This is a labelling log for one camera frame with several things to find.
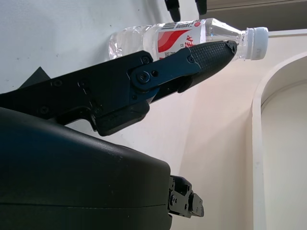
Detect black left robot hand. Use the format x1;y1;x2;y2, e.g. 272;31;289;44
164;0;208;21

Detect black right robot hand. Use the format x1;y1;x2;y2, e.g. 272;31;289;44
0;40;238;230

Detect clear plastic water bottle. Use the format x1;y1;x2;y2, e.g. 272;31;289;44
108;18;269;61

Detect white arched panel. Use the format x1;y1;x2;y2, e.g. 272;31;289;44
251;51;307;230

